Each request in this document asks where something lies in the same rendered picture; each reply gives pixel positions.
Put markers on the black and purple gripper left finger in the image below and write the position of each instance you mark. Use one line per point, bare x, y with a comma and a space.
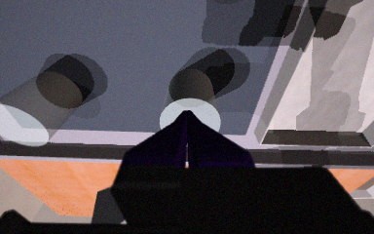
166, 147

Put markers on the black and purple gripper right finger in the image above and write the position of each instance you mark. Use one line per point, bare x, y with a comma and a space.
207, 148

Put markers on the white shallow rectangular tray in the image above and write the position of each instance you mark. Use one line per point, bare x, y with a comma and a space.
329, 100

